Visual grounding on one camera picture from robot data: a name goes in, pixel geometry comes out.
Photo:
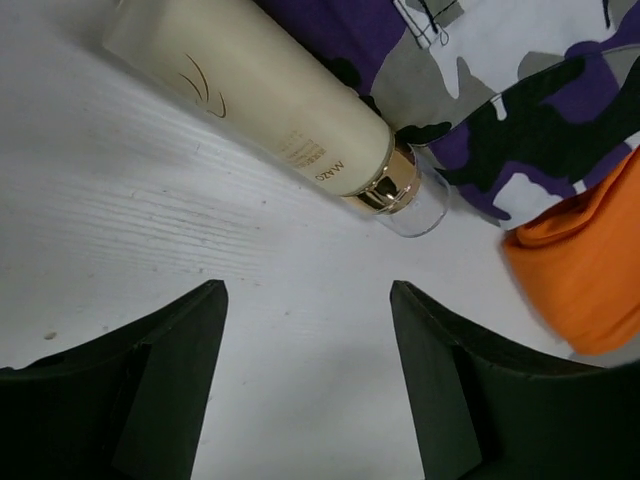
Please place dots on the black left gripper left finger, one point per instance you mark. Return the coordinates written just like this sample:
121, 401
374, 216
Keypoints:
129, 404

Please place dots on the cream pump lotion bottle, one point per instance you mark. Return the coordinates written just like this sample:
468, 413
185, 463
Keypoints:
234, 63

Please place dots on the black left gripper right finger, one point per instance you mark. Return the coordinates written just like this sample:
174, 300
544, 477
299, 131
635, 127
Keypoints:
487, 407

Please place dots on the orange garment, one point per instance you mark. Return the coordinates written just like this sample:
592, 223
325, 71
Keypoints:
578, 263

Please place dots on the purple camouflage garment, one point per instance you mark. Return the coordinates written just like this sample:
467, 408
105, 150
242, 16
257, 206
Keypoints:
519, 104

